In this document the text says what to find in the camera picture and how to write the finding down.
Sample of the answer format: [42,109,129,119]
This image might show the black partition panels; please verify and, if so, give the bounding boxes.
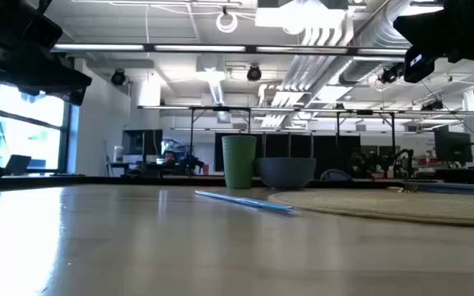
[214,132,361,181]

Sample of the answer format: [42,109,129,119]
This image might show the blue drinking straw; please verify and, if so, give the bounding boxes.
[194,189,298,215]

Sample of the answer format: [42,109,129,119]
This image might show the black chair back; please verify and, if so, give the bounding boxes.
[320,169,354,183]

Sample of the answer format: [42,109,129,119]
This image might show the green plastic cup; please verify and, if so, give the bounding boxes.
[221,135,258,190]

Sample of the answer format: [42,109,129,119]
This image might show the person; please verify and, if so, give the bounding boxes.
[161,150,179,166]

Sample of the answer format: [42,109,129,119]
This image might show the silver ventilation duct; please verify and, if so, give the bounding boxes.
[338,0,444,86]

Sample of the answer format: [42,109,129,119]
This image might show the overhead bar with light strips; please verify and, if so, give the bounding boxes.
[50,43,411,58]

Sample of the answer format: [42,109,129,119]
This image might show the blue flat plate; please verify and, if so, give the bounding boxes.
[419,183,474,197]

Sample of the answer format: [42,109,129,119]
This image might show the white cable coil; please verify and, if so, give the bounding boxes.
[215,11,239,34]

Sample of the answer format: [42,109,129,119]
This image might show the black laptop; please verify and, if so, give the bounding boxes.
[4,154,32,176]

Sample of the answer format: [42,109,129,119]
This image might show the black table edge rail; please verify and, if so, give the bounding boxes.
[0,174,411,191]

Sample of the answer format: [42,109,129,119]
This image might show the white ceiling light panel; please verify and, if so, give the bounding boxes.
[255,6,347,30]

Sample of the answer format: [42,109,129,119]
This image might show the black ceiling camera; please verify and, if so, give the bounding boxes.
[246,64,263,82]
[110,68,130,86]
[379,62,405,86]
[421,99,444,112]

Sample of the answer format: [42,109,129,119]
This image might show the black background workstation frame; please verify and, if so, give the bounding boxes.
[137,104,398,178]

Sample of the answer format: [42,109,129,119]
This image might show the round woven beige placemat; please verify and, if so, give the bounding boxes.
[267,188,474,229]

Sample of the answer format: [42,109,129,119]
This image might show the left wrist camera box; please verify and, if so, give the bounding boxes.
[21,14,63,51]

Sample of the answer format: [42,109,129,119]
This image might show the black computer monitor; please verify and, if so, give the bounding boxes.
[121,129,164,156]
[434,125,473,164]

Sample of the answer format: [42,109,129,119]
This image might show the blue-grey bowl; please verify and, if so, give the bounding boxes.
[257,157,317,191]

